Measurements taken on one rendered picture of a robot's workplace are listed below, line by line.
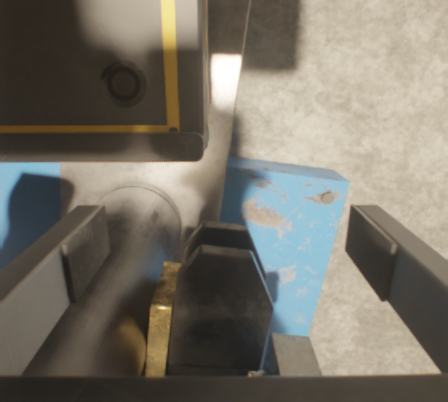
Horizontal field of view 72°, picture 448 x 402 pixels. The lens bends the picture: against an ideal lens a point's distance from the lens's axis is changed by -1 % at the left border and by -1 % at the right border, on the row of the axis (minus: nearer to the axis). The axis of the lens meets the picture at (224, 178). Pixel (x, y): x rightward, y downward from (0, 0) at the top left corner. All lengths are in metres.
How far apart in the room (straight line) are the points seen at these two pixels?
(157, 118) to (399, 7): 0.80
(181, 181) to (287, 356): 0.44
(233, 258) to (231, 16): 0.51
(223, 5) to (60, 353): 0.66
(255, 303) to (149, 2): 0.37
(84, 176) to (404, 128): 0.87
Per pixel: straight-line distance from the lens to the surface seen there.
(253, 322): 0.47
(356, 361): 1.39
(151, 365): 0.52
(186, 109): 0.31
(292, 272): 0.93
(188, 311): 0.46
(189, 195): 0.78
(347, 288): 1.17
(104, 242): 0.17
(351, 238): 0.17
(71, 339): 0.39
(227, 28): 0.74
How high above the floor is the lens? 0.88
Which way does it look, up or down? 73 degrees down
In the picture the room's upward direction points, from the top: 179 degrees clockwise
